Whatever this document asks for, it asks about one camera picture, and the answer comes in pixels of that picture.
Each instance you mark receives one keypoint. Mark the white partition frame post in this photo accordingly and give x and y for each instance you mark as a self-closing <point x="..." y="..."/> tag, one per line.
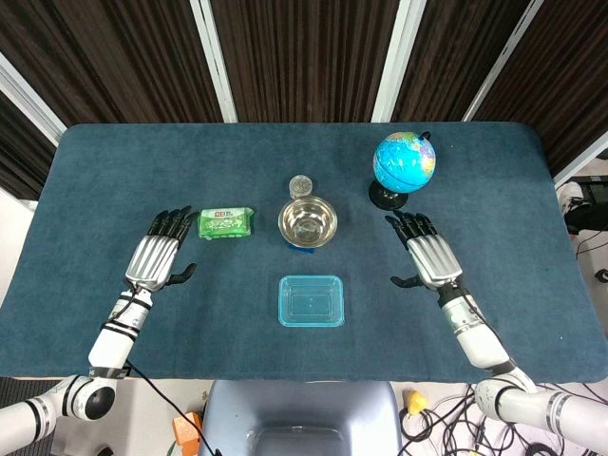
<point x="503" y="62"/>
<point x="396" y="62"/>
<point x="28" y="97"/>
<point x="216" y="62"/>

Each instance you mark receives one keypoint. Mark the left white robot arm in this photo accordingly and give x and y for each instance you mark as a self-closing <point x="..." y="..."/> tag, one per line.
<point x="111" y="342"/>

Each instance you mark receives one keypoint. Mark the yellow plastic object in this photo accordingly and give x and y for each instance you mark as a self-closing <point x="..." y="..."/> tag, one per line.
<point x="414" y="403"/>

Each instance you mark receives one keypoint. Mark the orange wooden block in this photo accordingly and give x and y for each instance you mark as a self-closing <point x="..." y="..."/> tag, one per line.
<point x="187" y="430"/>

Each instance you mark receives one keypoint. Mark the dark blue table cloth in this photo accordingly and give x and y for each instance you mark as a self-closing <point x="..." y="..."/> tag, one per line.
<point x="142" y="157"/>

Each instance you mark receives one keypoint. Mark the black ribbed floor mat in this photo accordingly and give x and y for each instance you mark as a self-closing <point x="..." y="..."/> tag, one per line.
<point x="24" y="389"/>

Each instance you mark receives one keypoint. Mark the stainless steel bowl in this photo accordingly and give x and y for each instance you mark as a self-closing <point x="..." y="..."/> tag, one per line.
<point x="308" y="223"/>

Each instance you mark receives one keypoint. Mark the grey blue robot torso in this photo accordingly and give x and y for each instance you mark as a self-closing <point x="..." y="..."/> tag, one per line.
<point x="299" y="408"/>

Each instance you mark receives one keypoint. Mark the blue globe black stand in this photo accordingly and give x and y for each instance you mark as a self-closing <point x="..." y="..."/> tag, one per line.
<point x="404" y="161"/>

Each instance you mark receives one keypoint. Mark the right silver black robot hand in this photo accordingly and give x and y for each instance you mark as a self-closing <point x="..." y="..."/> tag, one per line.
<point x="432" y="261"/>

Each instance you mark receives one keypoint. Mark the clear blue plastic container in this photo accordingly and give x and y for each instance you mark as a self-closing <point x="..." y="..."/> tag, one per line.
<point x="311" y="301"/>

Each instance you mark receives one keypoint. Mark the green wet wipes pack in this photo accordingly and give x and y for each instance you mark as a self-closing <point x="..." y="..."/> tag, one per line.
<point x="225" y="223"/>

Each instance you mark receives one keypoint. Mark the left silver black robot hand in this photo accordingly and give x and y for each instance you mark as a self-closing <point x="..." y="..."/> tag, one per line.
<point x="152" y="259"/>

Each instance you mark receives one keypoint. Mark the black equipment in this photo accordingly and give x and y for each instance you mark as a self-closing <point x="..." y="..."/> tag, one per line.
<point x="589" y="214"/>

